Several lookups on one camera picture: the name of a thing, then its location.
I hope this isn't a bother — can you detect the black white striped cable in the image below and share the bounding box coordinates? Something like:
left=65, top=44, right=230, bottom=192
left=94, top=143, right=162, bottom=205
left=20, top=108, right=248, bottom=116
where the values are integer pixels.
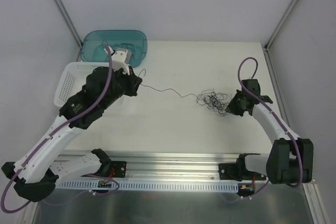
left=136, top=68, right=200, bottom=99

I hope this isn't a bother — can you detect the separated thin dark cable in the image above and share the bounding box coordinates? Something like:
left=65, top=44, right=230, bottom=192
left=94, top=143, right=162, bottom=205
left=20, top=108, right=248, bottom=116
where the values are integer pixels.
left=101, top=39, right=137, bottom=62

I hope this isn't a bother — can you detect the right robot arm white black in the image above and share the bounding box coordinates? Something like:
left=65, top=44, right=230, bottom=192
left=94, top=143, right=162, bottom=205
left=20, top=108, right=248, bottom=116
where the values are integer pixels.
left=225, top=79, right=313, bottom=187

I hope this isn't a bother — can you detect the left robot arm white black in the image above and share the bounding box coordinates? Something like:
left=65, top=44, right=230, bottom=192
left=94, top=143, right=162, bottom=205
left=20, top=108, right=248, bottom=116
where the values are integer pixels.
left=2, top=67, right=142, bottom=202

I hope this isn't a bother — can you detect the teal translucent plastic tub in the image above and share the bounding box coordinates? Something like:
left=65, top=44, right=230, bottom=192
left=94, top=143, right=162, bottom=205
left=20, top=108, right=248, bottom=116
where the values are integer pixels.
left=80, top=30, right=148, bottom=68

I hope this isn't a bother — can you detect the white perforated plastic basket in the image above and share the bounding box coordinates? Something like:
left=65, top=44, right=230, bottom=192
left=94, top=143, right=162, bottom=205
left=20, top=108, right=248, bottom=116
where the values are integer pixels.
left=54, top=62, right=108, bottom=108

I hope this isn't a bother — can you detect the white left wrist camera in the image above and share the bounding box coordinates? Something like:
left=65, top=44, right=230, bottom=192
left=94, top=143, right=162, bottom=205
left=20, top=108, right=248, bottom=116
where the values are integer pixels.
left=111, top=48, right=131, bottom=74

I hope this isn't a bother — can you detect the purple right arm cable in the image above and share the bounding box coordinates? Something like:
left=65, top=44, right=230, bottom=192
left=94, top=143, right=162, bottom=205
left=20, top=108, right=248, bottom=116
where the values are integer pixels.
left=225, top=57, right=304, bottom=202

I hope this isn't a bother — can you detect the right aluminium frame post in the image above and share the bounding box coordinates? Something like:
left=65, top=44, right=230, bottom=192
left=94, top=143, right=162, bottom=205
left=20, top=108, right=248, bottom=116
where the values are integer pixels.
left=264, top=0, right=300, bottom=52

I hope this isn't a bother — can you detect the aluminium frame post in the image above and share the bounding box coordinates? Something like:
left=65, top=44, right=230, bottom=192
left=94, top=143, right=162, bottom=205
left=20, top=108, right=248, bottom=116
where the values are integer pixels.
left=264, top=0, right=300, bottom=52
left=53, top=0, right=83, bottom=49

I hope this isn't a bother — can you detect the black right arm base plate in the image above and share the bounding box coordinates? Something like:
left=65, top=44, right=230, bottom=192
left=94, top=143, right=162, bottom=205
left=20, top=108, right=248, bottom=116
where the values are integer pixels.
left=218, top=163, right=266, bottom=182

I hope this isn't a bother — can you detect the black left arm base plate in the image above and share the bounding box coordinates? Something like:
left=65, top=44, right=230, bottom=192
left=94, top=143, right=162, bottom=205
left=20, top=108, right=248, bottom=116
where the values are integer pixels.
left=107, top=161, right=127, bottom=178

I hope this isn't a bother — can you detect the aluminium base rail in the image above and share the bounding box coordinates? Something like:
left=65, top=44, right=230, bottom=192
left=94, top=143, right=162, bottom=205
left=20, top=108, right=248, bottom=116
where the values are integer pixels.
left=52, top=152, right=316, bottom=184

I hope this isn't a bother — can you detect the white slotted cable duct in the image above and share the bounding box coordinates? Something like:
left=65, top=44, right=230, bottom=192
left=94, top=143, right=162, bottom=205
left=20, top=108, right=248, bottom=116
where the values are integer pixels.
left=57, top=179, right=238, bottom=193

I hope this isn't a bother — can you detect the left aluminium frame post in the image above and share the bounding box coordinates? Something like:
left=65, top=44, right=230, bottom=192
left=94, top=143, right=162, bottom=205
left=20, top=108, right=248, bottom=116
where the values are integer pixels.
left=53, top=0, right=83, bottom=49

